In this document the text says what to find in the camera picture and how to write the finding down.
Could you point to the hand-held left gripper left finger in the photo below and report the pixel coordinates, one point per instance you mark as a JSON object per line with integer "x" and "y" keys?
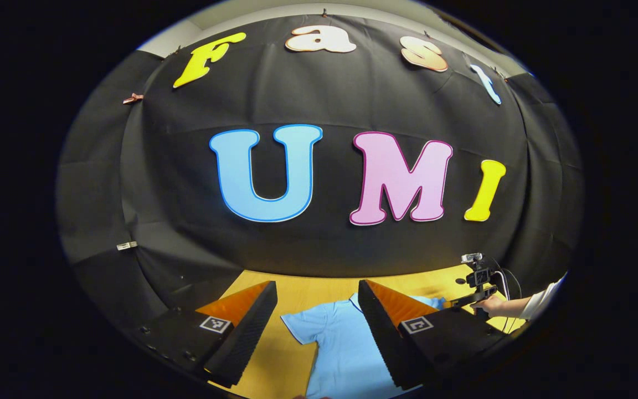
{"x": 250, "y": 332}

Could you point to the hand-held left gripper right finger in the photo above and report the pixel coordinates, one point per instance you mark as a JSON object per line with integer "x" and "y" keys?
{"x": 380, "y": 332}

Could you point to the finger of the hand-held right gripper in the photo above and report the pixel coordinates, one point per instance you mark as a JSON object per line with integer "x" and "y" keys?
{"x": 471, "y": 298}

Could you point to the light blue T-shirt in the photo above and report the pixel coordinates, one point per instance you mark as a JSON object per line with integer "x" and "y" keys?
{"x": 341, "y": 349}

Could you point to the small white backdrop clip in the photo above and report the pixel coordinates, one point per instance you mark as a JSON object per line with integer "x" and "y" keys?
{"x": 126, "y": 245}

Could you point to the black backdrop cloth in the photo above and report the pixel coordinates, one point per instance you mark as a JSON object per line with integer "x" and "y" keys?
{"x": 330, "y": 94}

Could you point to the copper backdrop clip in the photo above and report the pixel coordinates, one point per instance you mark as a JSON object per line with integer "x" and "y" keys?
{"x": 133, "y": 98}

